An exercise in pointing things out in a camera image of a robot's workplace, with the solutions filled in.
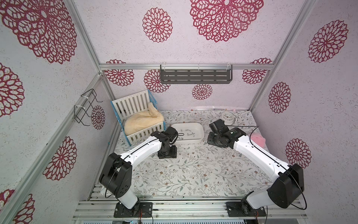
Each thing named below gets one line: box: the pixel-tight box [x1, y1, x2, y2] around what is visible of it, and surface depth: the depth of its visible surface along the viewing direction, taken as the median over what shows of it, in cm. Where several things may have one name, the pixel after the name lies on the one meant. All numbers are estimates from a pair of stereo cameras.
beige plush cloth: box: [123, 102, 165, 136], surface depth 102 cm
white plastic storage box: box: [172, 122, 205, 145], surface depth 108 cm
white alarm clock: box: [220, 111, 237, 126], surface depth 113 cm
